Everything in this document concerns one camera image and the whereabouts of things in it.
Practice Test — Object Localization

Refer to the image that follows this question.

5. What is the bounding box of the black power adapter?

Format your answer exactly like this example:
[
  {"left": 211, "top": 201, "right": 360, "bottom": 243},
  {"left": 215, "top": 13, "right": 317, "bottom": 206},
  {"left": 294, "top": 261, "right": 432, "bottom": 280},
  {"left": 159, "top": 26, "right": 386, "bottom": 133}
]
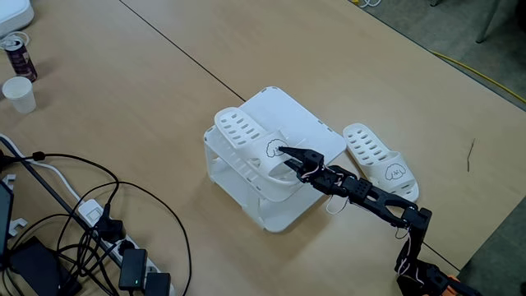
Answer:
[{"left": 144, "top": 271, "right": 172, "bottom": 296}]

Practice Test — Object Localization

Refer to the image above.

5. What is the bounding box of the white power strip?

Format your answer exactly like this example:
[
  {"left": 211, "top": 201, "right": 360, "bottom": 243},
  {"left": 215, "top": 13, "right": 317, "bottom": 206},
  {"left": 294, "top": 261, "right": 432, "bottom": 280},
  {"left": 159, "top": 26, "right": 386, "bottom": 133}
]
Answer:
[{"left": 76, "top": 198, "right": 176, "bottom": 296}]

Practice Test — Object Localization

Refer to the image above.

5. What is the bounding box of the white printed bracket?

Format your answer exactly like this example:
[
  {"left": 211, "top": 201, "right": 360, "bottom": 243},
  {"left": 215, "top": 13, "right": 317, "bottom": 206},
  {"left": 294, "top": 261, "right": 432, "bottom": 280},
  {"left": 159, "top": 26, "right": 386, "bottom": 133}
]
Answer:
[{"left": 0, "top": 173, "right": 29, "bottom": 238}]

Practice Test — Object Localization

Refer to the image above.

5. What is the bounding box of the white slipper with dog print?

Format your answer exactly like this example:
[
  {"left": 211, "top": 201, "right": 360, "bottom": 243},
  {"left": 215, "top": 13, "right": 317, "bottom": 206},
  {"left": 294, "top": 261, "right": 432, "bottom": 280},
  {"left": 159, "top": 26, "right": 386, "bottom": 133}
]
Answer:
[
  {"left": 213, "top": 106, "right": 308, "bottom": 203},
  {"left": 342, "top": 123, "right": 421, "bottom": 207}
]

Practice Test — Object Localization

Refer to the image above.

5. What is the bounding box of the dark purple drink can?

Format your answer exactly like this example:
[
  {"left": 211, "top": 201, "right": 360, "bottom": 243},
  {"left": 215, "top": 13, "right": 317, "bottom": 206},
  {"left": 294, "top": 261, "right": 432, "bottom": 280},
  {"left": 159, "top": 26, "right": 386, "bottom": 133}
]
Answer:
[{"left": 3, "top": 36, "right": 39, "bottom": 83}]

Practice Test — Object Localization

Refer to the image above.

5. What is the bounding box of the white flat device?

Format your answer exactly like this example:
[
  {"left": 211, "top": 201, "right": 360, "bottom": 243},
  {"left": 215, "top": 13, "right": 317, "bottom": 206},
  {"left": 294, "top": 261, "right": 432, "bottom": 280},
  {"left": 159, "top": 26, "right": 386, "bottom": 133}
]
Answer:
[{"left": 0, "top": 0, "right": 35, "bottom": 38}]

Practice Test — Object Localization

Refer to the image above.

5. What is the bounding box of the yellow floor cable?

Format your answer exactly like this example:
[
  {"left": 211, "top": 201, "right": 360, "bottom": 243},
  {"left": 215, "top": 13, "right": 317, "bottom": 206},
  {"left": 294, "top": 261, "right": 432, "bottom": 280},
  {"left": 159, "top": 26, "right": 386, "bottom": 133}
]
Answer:
[{"left": 429, "top": 49, "right": 526, "bottom": 104}]

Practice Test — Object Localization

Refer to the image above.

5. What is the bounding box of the black cable with ferrite bead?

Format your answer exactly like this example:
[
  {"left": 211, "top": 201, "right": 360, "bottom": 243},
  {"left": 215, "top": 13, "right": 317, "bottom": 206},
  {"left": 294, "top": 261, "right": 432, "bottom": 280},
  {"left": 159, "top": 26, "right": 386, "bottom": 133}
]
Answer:
[{"left": 0, "top": 150, "right": 193, "bottom": 296}]

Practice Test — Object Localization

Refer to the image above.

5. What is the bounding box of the white plastic shoe rack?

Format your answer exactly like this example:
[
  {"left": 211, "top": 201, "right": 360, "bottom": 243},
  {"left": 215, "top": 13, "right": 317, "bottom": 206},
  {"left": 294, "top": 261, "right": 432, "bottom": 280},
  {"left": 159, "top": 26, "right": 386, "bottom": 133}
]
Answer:
[{"left": 203, "top": 86, "right": 348, "bottom": 234}]

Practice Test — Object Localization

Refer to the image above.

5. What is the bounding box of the grey chair leg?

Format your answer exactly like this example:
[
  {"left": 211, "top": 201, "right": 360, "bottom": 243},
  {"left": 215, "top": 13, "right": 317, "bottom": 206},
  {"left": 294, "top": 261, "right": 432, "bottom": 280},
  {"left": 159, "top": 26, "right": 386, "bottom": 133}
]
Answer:
[{"left": 475, "top": 0, "right": 503, "bottom": 44}]

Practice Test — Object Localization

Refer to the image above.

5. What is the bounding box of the black flat power brick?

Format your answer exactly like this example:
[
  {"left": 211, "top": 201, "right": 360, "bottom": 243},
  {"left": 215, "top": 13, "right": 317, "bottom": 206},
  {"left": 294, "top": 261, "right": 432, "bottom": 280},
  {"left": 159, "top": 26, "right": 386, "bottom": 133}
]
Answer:
[{"left": 7, "top": 236, "right": 83, "bottom": 296}]

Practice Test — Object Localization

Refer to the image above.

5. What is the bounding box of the black adapter with green light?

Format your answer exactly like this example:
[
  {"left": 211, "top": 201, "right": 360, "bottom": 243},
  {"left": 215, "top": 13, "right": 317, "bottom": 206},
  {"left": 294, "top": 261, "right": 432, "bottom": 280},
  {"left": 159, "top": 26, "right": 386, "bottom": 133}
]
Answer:
[{"left": 118, "top": 247, "right": 148, "bottom": 291}]

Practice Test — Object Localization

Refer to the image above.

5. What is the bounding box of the black plug charger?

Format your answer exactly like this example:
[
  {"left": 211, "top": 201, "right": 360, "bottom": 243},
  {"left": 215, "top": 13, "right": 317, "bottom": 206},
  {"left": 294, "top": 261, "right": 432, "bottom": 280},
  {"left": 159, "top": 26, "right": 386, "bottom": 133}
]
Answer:
[{"left": 96, "top": 217, "right": 125, "bottom": 244}]

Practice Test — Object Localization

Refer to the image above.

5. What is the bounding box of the white paper cup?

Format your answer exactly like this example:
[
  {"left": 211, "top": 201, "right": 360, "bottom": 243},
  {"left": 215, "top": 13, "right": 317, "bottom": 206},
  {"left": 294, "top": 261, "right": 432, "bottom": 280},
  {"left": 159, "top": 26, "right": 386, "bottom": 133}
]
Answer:
[{"left": 1, "top": 76, "right": 38, "bottom": 114}]

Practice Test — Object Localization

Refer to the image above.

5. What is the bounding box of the white power strip cable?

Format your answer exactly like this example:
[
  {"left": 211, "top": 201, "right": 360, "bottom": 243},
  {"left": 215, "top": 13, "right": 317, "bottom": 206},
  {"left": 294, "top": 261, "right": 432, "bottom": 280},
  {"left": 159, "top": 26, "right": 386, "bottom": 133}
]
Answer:
[{"left": 0, "top": 133, "right": 83, "bottom": 202}]

